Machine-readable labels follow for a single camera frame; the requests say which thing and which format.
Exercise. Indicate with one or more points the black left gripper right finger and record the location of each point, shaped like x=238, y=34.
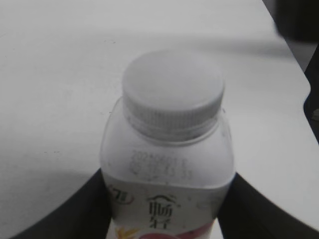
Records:
x=247, y=214

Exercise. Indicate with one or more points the white yili changqing bottle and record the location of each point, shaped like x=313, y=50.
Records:
x=164, y=190

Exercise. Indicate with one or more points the white bottle cap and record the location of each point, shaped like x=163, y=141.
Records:
x=172, y=90

